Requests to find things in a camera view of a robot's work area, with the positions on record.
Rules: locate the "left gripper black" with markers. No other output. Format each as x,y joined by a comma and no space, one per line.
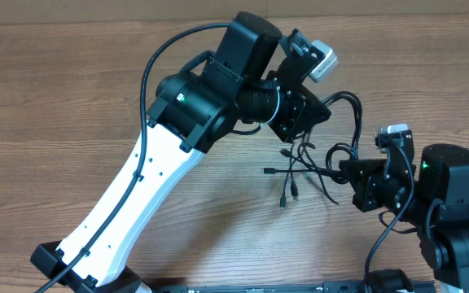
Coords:
300,108

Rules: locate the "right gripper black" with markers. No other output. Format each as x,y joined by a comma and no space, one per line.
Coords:
365,189

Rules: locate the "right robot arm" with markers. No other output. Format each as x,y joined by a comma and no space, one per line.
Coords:
433,197

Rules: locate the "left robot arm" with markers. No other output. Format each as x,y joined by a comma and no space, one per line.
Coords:
256,75

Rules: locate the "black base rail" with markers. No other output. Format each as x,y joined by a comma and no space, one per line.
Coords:
177,285

